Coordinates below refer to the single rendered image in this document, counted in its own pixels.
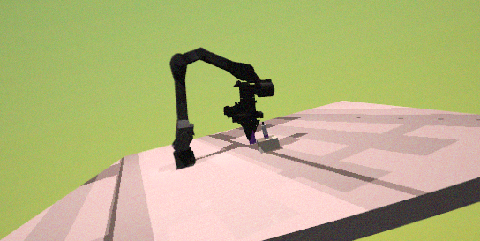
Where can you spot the purple cylinder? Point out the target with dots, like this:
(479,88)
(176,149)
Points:
(253,139)

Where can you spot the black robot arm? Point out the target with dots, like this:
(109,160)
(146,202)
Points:
(183,156)

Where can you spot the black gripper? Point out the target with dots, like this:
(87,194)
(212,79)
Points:
(247,118)

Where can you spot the cream block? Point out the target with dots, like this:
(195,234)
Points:
(266,145)

